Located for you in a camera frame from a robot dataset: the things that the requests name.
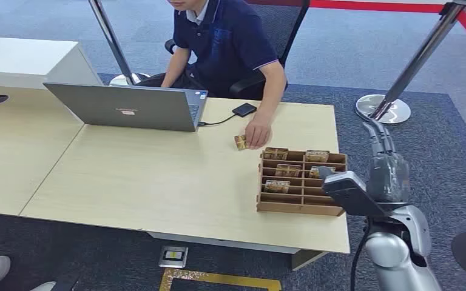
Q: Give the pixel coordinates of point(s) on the wooden card organizer box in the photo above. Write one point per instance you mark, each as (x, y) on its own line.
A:
(297, 207)

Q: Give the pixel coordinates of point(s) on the person's right forearm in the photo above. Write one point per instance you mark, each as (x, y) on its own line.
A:
(176, 68)

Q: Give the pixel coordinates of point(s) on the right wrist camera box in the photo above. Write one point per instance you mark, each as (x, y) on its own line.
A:
(349, 193)

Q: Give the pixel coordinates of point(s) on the white cabinet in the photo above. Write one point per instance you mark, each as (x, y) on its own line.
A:
(24, 60)

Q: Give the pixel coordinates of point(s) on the chrome stanchion post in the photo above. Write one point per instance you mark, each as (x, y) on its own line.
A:
(418, 60)
(112, 42)

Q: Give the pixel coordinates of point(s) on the person's left hand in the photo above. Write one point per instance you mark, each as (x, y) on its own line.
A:
(258, 134)

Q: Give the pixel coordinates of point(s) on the grey laptop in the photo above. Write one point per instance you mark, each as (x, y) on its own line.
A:
(128, 108)

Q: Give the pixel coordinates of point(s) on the black card reader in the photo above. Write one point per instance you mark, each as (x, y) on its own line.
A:
(244, 109)

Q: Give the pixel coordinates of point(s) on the black mesh office chair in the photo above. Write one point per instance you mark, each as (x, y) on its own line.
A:
(281, 24)

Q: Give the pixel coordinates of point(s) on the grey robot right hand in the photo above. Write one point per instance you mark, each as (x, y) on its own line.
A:
(387, 176)

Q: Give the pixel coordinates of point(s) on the person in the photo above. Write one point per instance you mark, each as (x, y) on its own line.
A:
(225, 44)

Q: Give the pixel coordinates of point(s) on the metal floor socket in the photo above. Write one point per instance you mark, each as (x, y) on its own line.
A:
(173, 257)

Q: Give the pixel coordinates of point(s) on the person's left forearm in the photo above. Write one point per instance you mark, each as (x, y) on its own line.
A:
(274, 94)

